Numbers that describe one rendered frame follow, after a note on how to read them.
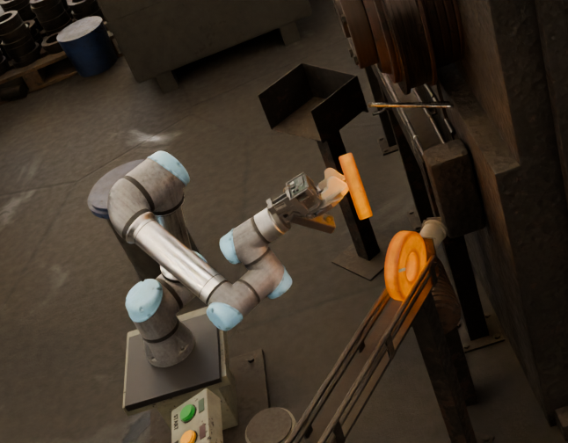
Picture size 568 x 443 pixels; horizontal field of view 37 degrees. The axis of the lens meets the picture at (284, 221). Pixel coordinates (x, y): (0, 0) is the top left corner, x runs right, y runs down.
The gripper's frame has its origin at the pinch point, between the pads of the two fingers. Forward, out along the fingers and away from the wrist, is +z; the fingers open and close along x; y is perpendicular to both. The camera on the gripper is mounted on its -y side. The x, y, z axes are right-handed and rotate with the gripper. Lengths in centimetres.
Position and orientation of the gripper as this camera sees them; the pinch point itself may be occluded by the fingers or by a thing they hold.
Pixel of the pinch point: (353, 179)
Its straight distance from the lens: 198.2
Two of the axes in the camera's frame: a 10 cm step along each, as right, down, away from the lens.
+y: -5.6, -6.1, -5.5
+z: 8.2, -5.2, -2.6
